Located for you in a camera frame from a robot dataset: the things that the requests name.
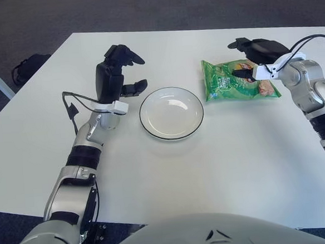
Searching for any green potato chip bag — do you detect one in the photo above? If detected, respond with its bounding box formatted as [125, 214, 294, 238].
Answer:
[200, 54, 282, 104]

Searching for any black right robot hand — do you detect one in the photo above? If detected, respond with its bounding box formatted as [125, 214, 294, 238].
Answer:
[226, 34, 292, 82]

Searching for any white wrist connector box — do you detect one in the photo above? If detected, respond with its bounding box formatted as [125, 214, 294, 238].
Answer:
[91, 99, 131, 118]
[251, 52, 308, 81]

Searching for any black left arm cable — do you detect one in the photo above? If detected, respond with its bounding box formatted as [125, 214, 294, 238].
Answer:
[61, 88, 111, 227]

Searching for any silver robot torso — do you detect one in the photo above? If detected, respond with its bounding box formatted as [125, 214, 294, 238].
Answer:
[93, 204, 325, 244]

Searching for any black backpack on floor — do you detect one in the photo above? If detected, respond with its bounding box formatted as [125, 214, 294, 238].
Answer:
[9, 53, 54, 86]

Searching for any white right wrist connector box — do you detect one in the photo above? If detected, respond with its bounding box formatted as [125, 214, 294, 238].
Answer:
[251, 52, 308, 81]

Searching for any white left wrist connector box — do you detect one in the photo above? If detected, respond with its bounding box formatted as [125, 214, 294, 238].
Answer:
[91, 99, 131, 118]

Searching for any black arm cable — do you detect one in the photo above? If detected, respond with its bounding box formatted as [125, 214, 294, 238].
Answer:
[61, 88, 111, 227]
[270, 33, 325, 95]

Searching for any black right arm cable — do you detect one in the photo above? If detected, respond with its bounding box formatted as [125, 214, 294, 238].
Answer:
[270, 33, 325, 95]

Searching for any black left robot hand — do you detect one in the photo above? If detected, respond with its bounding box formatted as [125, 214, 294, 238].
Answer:
[92, 42, 150, 105]

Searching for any white plate with black rim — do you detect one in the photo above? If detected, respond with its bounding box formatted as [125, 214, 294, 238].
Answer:
[137, 85, 206, 143]

